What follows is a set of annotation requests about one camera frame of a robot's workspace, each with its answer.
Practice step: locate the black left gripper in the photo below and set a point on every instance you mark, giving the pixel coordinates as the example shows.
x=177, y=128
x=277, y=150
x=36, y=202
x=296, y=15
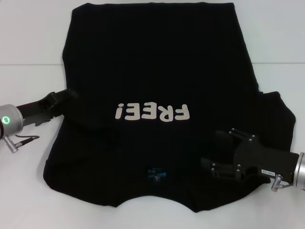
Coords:
x=33, y=109

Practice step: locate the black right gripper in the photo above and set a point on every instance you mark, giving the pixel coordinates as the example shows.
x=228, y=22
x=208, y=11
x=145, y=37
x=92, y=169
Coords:
x=271, y=163

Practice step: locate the black t-shirt with FREE print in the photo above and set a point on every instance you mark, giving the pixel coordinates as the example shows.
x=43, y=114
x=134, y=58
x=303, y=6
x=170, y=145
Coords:
x=152, y=71

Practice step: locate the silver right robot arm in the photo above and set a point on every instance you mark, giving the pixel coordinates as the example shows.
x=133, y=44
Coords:
x=300, y=170

